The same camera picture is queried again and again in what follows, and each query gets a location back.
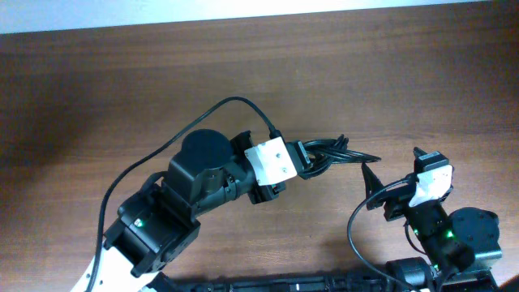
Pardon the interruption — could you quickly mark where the black usb cable long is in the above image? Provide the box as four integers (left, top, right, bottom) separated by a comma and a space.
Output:
298, 135, 381, 180

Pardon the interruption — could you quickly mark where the black usb cable short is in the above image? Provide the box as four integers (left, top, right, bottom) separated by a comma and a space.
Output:
299, 144, 366, 179

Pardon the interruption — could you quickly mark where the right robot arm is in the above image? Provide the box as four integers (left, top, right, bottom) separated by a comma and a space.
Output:
361, 148, 502, 291

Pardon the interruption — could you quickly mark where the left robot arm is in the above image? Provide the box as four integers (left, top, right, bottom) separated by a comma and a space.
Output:
73, 129, 298, 291

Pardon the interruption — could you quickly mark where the right camera black cable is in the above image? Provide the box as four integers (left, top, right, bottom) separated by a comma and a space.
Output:
346, 178, 418, 292

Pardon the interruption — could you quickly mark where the camera black cable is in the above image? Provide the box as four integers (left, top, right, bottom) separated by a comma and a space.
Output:
346, 178, 418, 292
83, 96, 284, 292

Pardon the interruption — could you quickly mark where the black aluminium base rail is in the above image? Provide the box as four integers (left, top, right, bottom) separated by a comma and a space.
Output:
153, 267, 500, 292

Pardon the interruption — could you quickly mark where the left camera black cable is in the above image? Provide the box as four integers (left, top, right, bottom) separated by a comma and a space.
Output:
83, 96, 284, 292

